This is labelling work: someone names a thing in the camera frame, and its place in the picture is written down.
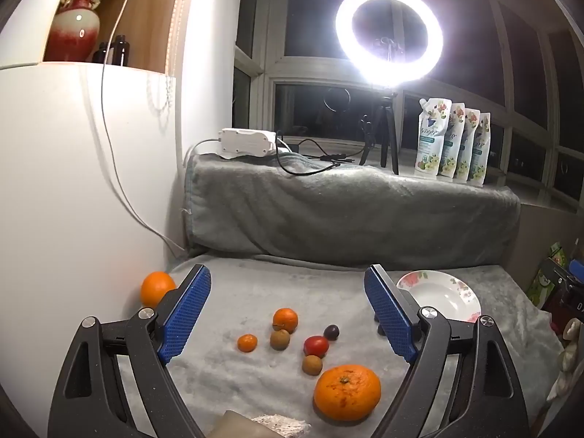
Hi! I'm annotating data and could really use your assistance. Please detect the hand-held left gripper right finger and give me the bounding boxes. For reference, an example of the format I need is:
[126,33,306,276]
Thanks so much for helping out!
[364,264,532,438]

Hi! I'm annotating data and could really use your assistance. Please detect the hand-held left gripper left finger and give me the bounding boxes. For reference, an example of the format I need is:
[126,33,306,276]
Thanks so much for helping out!
[48,265,213,438]

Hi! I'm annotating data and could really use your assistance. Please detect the white floral bowl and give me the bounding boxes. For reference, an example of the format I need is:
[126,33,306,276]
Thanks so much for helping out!
[395,270,482,324]

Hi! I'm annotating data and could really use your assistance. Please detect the red cherry tomato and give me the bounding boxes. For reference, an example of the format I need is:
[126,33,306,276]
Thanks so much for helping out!
[303,336,330,357]

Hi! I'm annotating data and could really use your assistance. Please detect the large mandarin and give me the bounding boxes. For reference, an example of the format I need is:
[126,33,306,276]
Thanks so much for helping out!
[313,364,381,422]

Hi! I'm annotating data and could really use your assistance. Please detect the medium tangerine with stem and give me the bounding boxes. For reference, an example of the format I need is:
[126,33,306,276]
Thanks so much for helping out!
[273,308,299,333]

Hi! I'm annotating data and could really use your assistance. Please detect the green printed box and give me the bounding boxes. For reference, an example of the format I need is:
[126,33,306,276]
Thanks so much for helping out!
[526,242,569,309]

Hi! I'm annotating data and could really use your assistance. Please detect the large smooth orange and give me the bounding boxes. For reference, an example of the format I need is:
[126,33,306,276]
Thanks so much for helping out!
[141,271,177,308]

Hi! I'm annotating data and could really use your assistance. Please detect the beige plush item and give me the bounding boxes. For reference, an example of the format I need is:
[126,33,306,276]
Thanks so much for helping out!
[546,318,580,403]

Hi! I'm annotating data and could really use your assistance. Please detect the grey fleece blanket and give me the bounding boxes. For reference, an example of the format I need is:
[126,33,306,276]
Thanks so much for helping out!
[114,150,566,438]

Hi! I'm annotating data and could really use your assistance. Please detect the beige block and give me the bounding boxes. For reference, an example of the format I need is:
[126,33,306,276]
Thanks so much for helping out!
[209,411,274,438]

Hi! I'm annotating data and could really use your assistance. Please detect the white textured sponge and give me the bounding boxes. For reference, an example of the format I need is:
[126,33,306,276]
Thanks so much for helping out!
[251,414,312,438]

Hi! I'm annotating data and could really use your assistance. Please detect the white floral refill pouch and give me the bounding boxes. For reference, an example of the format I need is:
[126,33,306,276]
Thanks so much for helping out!
[439,103,467,181]
[471,112,492,188]
[457,108,481,184]
[414,98,452,178]

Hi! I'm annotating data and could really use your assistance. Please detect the white power strip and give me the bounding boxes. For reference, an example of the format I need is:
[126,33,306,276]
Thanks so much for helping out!
[218,128,277,161]

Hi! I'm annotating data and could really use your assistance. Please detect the red and white vase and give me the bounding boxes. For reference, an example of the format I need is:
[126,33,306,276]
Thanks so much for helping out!
[45,0,115,62]

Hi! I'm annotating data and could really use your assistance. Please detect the black cable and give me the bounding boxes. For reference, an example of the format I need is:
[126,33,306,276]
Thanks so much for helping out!
[273,131,366,177]

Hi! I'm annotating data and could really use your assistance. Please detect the long white cable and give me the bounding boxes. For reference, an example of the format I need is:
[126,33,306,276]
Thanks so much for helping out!
[101,0,187,253]

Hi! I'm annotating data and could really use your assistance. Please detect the white window frame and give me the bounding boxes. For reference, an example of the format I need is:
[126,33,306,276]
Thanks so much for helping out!
[234,0,584,213]

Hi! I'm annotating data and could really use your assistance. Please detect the white ring light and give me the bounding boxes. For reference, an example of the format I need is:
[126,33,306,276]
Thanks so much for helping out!
[335,0,444,87]

